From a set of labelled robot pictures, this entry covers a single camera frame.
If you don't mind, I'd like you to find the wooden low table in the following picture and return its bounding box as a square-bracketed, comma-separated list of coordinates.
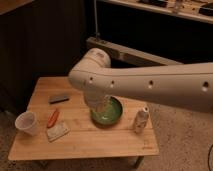
[8, 77, 159, 161]

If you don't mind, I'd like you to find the grey metal beam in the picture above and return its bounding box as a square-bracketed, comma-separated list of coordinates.
[86, 37, 181, 66]

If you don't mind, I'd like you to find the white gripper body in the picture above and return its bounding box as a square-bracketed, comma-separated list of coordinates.
[87, 95, 111, 115]

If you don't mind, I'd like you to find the white plastic cup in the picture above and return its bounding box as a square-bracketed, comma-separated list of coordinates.
[15, 111, 38, 136]

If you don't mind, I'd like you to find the orange carrot toy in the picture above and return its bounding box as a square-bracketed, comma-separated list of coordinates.
[47, 109, 60, 128]

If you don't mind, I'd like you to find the beige sponge pad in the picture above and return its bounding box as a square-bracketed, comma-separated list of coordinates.
[47, 121, 70, 142]

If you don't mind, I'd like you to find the white patterned bottle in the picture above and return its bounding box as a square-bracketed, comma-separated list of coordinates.
[133, 107, 149, 134]

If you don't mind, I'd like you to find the dark grey rectangular block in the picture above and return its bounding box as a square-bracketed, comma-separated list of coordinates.
[49, 95, 69, 104]

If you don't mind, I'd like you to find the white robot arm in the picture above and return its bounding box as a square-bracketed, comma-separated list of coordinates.
[68, 48, 213, 113]

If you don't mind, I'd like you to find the green ceramic bowl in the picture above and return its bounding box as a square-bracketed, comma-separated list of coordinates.
[90, 97, 123, 125]

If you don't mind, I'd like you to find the metal vertical pole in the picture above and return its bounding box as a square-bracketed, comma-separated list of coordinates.
[93, 0, 100, 41]

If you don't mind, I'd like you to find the background shelf counter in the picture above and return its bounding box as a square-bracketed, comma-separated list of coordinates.
[101, 0, 213, 24]

